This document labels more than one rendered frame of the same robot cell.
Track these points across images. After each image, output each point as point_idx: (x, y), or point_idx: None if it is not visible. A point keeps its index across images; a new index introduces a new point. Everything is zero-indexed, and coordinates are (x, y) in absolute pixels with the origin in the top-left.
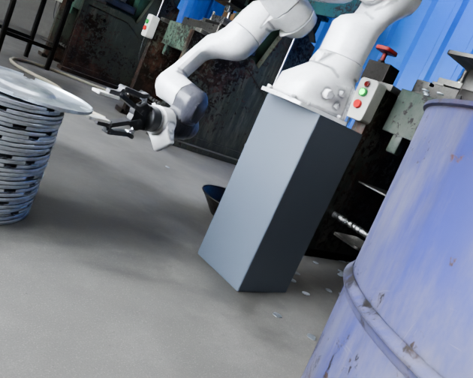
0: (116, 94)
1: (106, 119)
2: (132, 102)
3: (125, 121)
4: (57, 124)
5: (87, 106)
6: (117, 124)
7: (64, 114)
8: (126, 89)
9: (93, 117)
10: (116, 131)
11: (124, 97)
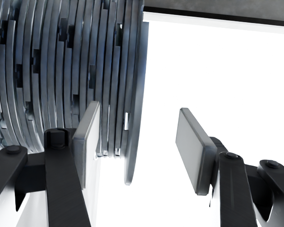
0: (217, 153)
1: (88, 147)
2: (249, 216)
3: (83, 216)
4: (104, 1)
5: (140, 57)
6: (60, 173)
7: (123, 5)
8: (272, 161)
9: (98, 106)
10: (4, 180)
11: (233, 166)
